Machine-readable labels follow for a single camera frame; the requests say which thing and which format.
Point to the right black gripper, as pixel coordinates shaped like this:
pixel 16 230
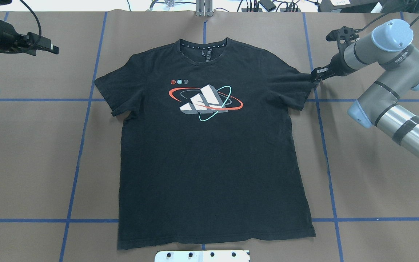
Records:
pixel 336 64

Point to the black printed t-shirt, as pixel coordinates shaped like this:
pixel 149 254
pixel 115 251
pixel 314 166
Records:
pixel 207 148

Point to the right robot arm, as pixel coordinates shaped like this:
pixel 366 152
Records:
pixel 390 45

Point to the brown table mat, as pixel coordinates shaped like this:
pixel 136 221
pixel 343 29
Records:
pixel 60 145

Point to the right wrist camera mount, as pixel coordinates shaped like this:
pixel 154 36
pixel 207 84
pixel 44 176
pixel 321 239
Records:
pixel 343 37

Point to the aluminium frame post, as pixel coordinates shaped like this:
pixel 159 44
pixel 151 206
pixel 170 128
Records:
pixel 204 8

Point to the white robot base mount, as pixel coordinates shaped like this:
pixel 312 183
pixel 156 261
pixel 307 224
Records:
pixel 203 256

